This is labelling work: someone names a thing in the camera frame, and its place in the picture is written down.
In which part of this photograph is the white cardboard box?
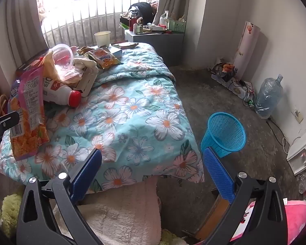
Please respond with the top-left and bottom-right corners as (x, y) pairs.
(66, 66), (99, 97)

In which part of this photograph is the cream cloth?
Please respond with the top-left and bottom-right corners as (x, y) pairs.
(74, 53), (99, 70)

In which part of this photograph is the cream fluffy blanket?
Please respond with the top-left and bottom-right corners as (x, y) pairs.
(52, 177), (162, 245)

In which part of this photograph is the white board balloon print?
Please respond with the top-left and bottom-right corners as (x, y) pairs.
(233, 21), (261, 82)

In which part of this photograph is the green plastic storage basket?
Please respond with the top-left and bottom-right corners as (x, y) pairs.
(167, 18), (186, 32)

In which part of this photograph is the blue plastic mesh basket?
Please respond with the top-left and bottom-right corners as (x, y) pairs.
(200, 112), (246, 158)

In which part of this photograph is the white milk bottle red cap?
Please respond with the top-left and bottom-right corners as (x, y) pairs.
(42, 77), (82, 108)

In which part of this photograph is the white power strip with cables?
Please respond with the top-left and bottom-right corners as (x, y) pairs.
(212, 74), (254, 100)

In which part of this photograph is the pink orange snack packet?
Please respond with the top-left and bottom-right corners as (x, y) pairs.
(10, 65), (50, 162)

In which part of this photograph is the clear plastic dome cup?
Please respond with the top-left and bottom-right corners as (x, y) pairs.
(42, 52), (83, 83)

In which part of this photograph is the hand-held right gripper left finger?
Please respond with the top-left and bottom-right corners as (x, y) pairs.
(17, 148), (102, 245)

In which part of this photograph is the dark snack bag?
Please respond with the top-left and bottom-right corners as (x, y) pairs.
(211, 62), (235, 82)

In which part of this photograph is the yellow-green plush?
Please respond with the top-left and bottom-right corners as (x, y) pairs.
(0, 193), (24, 231)

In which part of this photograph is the pink cloth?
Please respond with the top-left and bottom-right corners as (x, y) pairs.
(229, 199), (306, 245)

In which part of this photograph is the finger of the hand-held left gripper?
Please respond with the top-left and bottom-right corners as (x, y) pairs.
(0, 111), (20, 148)

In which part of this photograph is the grey nightstand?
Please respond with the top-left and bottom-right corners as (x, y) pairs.
(124, 29), (185, 67)

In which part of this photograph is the large clear water jug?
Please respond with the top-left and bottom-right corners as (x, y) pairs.
(254, 74), (284, 120)

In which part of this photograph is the black bag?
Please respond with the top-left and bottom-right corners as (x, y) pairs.
(129, 2), (156, 23)

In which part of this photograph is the dark red box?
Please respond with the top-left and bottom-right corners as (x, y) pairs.
(15, 56), (45, 76)

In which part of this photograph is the floral light blue blanket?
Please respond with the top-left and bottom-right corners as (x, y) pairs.
(0, 42), (206, 193)

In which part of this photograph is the red thermos bottle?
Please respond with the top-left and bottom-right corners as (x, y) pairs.
(129, 11), (138, 31)

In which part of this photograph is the white appliance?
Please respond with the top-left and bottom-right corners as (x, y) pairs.
(287, 129), (306, 176)

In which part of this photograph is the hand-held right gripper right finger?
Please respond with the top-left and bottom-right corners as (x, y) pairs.
(203, 147), (287, 245)

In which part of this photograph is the cream paper cup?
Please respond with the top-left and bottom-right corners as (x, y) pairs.
(94, 31), (111, 48)

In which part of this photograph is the white plastic bag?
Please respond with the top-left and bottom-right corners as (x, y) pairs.
(159, 11), (170, 26)

